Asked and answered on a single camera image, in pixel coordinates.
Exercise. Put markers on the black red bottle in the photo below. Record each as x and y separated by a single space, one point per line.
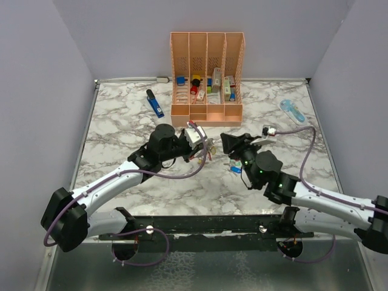
195 84

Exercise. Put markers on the white red box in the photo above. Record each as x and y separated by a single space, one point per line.
229 89

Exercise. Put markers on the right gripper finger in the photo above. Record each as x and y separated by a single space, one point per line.
230 146
243 139

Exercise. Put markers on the peach desk organizer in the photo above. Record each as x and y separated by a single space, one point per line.
198 53

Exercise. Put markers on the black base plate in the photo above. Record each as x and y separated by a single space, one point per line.
130 234

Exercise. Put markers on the blue blister pack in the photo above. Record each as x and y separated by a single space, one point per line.
293 112

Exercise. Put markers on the blue key tag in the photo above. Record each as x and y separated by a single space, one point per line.
236 170

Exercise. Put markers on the grey green box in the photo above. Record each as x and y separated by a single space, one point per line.
216 80

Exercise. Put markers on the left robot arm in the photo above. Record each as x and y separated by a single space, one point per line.
106 188

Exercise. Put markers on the metal key holder red handle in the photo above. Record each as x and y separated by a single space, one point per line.
209 143

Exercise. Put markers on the blue cube in organizer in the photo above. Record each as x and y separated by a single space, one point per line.
181 80

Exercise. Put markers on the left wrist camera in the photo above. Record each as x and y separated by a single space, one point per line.
192 135

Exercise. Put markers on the blue stapler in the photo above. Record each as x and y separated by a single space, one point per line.
154 103

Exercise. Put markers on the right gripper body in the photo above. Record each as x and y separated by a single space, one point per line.
247 151

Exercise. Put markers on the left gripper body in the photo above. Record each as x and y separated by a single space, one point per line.
182 148

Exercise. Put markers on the white plug at wall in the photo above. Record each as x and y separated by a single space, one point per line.
162 79

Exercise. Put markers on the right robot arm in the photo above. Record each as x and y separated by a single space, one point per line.
314 209

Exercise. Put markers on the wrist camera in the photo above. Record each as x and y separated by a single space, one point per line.
267 136
192 135

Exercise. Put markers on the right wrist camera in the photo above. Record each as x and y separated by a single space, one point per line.
267 136

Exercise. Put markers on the aluminium rail frame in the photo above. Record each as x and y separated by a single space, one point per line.
120 121

